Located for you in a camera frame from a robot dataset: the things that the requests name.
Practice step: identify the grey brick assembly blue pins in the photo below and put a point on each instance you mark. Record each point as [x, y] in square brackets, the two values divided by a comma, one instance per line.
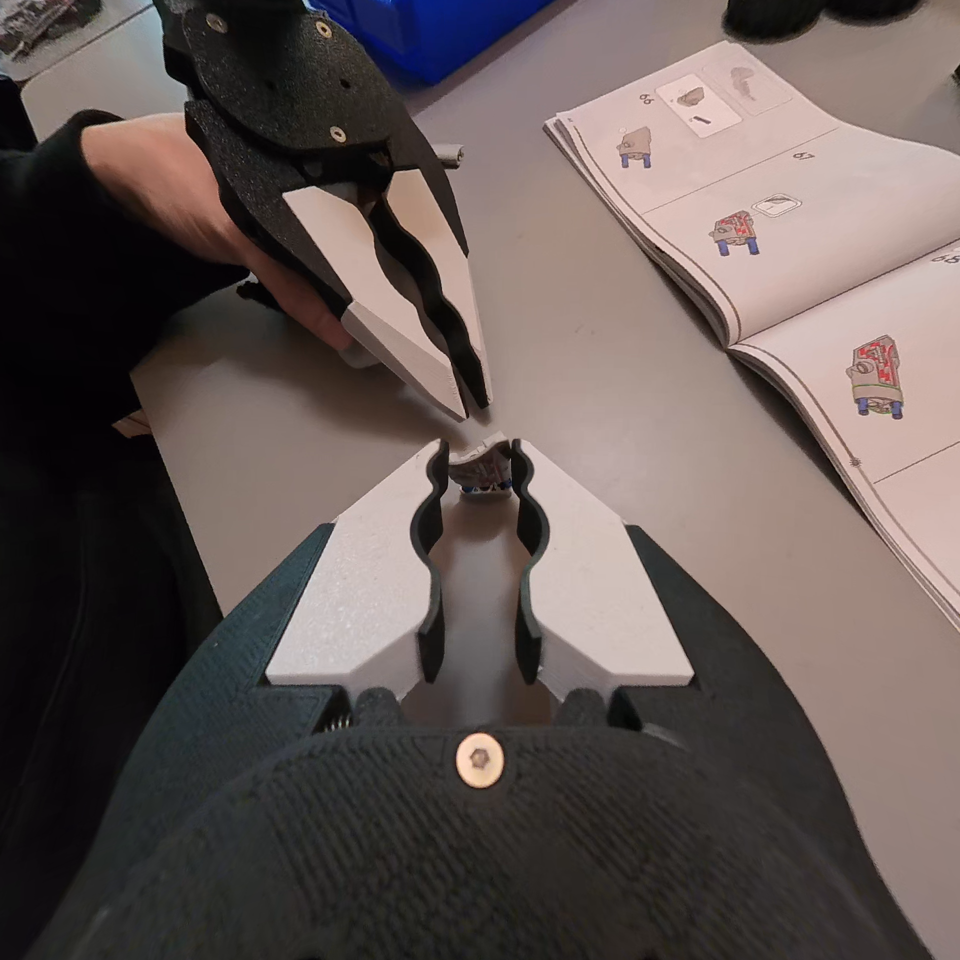
[480, 469]

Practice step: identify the small grey brick pin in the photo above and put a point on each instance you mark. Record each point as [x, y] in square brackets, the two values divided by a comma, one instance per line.
[450, 154]

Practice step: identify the blue plastic bin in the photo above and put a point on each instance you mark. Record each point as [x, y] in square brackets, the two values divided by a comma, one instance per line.
[435, 37]

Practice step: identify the person's left forearm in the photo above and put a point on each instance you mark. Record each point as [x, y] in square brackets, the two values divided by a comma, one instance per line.
[52, 285]

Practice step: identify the person's black clothing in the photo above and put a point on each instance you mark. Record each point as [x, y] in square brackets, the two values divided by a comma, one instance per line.
[75, 637]

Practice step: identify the black toy tyre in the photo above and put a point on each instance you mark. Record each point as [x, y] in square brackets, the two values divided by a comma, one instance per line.
[772, 16]

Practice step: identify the open instruction booklet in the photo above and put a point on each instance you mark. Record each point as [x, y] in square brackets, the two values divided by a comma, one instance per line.
[750, 225]

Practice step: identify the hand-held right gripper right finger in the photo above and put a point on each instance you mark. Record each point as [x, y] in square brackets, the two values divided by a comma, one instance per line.
[600, 600]

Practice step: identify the partly built brick vehicle model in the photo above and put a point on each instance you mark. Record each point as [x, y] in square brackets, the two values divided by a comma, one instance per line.
[37, 26]

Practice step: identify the person's left hand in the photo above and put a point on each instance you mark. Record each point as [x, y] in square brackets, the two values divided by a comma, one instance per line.
[180, 195]

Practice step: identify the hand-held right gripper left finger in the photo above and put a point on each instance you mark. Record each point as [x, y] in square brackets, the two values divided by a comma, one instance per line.
[352, 600]

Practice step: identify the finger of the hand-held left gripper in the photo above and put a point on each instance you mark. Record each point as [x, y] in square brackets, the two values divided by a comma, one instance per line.
[450, 262]
[352, 262]

